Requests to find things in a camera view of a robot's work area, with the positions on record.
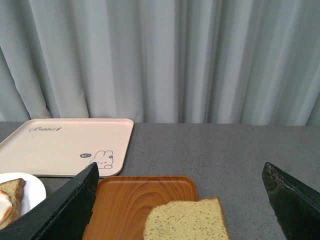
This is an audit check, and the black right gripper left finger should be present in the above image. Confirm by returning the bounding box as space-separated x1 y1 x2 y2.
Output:
0 162 99 240

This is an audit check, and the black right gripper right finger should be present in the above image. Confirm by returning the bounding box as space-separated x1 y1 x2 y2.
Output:
261 162 320 240

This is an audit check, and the white round plate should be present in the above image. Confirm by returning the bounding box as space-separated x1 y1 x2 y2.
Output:
0 172 47 216

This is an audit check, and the bread slice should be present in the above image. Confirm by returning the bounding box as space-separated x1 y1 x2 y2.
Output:
0 178 26 229
143 196 231 240

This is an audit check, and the brown wooden tray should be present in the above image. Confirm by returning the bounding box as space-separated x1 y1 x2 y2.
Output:
82 176 198 240

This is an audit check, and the fried egg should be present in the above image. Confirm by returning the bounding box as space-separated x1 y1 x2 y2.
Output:
0 190 13 224

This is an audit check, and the pink rabbit tray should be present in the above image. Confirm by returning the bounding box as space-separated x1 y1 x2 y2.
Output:
0 118 134 178

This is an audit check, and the grey curtain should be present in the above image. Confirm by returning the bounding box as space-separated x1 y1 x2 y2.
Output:
0 0 320 126

